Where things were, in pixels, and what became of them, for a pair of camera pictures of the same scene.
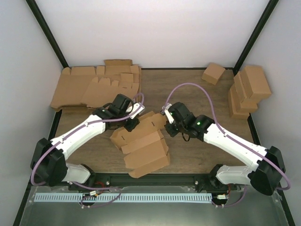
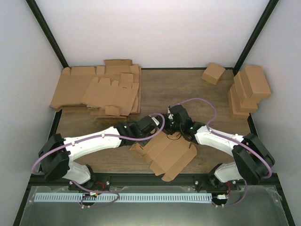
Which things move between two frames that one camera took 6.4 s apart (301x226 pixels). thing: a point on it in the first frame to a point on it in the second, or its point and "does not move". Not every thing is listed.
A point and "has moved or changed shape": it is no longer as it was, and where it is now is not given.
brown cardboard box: [145, 148] has moved or changed shape
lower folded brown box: [244, 116] does not move
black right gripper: [172, 132] does not move
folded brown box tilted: [212, 73] does not move
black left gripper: [130, 127] to [144, 142]
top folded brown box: [256, 84] does not move
